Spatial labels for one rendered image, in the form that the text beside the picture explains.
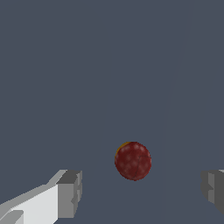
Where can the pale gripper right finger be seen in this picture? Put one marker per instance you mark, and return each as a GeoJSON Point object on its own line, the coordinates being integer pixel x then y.
{"type": "Point", "coordinates": [215, 186]}

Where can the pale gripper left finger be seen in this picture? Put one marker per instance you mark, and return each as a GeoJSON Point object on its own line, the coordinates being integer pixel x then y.
{"type": "Point", "coordinates": [43, 201]}

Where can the dark red speckled ball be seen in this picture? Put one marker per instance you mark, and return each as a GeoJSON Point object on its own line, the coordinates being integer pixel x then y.
{"type": "Point", "coordinates": [133, 161]}

